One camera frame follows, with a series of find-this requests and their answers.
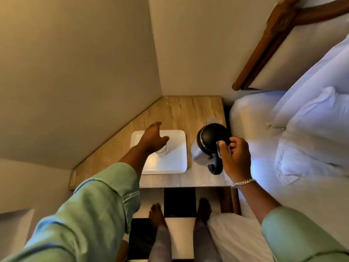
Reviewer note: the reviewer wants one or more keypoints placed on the person's left hand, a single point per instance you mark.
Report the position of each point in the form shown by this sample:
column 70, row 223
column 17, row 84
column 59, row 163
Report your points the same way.
column 150, row 140

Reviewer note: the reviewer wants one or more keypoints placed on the person's right hand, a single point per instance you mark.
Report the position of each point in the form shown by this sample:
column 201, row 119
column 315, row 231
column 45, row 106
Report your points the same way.
column 238, row 163

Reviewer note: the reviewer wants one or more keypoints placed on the person's left thumb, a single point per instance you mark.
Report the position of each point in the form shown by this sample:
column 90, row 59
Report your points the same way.
column 164, row 140

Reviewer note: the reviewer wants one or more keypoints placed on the person's right thumb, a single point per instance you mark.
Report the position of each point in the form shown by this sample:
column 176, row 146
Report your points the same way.
column 223, row 151

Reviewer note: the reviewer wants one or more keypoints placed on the steel kettle with black lid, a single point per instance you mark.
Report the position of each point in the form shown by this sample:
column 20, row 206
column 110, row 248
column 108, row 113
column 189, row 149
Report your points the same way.
column 210, row 139

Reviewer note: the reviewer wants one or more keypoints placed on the person's right forearm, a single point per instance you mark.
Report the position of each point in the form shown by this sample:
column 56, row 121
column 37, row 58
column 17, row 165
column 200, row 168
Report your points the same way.
column 280, row 229

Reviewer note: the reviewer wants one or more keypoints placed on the person's left forearm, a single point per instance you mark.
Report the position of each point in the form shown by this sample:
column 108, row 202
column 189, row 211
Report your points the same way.
column 98, row 210

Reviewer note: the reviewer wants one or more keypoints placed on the clear drinking glass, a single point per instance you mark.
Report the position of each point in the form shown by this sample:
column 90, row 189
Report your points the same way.
column 162, row 151

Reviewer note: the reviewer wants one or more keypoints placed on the white rectangular tray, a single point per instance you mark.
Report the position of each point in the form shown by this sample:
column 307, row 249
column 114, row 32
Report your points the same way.
column 174, row 158

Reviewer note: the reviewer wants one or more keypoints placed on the wooden bedside table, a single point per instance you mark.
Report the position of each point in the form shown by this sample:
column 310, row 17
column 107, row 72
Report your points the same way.
column 180, row 111

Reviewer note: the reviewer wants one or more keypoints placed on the person's right leg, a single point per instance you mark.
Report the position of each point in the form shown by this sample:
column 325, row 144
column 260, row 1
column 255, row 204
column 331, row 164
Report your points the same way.
column 204, row 234

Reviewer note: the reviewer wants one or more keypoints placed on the person's leg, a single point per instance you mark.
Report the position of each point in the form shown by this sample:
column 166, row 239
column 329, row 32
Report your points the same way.
column 160, row 237
column 204, row 234

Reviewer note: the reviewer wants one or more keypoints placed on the small white pillow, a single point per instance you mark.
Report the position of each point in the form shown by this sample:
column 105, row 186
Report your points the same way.
column 313, row 139

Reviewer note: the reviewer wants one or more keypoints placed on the person's left leg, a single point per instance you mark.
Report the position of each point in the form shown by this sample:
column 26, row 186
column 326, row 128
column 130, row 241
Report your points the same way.
column 160, row 237

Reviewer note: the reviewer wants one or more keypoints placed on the white bed sheet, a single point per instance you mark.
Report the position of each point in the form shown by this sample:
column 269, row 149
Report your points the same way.
column 308, row 199

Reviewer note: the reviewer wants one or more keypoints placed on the large white pillow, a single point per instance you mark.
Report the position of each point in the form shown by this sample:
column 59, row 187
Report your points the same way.
column 316, row 79

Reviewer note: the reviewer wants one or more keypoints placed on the brown wooden headboard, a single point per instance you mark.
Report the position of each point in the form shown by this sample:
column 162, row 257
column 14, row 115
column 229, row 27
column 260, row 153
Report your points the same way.
column 275, row 27

